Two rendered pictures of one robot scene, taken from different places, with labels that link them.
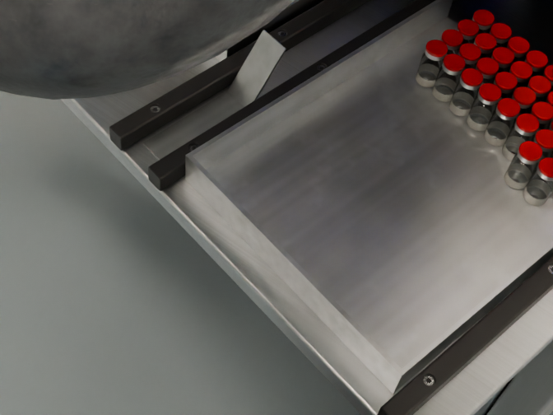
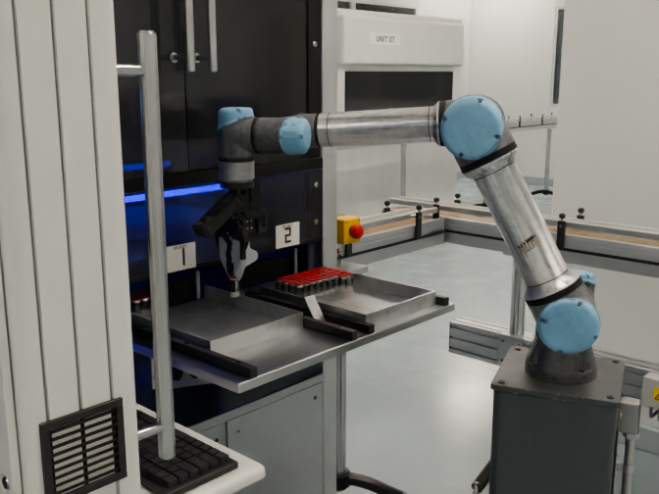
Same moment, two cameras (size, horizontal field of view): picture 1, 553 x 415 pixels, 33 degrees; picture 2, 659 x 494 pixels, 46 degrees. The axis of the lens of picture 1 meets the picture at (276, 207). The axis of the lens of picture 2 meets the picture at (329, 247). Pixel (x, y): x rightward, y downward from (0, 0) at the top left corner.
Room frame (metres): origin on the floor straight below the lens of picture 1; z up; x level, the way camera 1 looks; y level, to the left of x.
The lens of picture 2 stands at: (0.51, 1.71, 1.43)
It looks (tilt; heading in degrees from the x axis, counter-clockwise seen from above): 12 degrees down; 271
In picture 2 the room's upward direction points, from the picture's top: straight up
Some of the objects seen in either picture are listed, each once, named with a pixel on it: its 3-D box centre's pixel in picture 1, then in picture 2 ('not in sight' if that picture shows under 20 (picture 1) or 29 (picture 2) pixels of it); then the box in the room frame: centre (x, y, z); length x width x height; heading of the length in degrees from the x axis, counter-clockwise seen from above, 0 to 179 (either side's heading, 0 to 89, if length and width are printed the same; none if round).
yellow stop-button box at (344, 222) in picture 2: not in sight; (343, 229); (0.53, -0.47, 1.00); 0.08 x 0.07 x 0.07; 139
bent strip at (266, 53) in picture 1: (215, 95); (331, 315); (0.55, 0.07, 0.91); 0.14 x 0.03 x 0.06; 139
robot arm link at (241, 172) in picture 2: not in sight; (235, 171); (0.75, 0.06, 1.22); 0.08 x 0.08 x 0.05
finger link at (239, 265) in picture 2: not in sight; (246, 258); (0.73, 0.07, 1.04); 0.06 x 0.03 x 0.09; 49
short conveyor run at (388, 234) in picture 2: not in sight; (369, 233); (0.45, -0.78, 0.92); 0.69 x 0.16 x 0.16; 49
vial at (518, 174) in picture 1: (522, 165); (342, 283); (0.53, -0.21, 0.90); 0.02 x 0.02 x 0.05
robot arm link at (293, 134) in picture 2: not in sight; (283, 135); (0.65, 0.07, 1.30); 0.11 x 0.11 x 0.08; 77
